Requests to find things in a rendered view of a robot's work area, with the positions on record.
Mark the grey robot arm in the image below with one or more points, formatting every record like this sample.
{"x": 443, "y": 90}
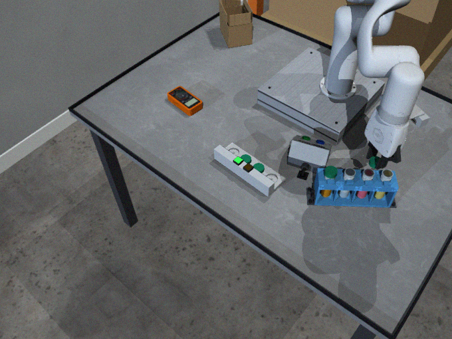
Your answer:
{"x": 405, "y": 79}

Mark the orange pocket multimeter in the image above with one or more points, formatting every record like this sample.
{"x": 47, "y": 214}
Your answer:
{"x": 185, "y": 100}

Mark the white tube neck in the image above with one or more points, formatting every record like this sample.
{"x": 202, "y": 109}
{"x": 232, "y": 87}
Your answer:
{"x": 387, "y": 174}

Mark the brown cardboard box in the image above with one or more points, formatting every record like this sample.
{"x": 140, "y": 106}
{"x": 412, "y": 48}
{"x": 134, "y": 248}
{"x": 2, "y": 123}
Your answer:
{"x": 236, "y": 22}

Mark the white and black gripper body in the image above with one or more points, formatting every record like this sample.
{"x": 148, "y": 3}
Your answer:
{"x": 385, "y": 137}

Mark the black table edge trim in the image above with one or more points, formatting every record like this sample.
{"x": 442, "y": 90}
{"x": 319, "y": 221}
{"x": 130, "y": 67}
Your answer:
{"x": 350, "y": 309}

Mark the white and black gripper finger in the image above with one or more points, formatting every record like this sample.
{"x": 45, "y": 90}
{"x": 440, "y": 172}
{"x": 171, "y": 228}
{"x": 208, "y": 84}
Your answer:
{"x": 382, "y": 162}
{"x": 372, "y": 151}

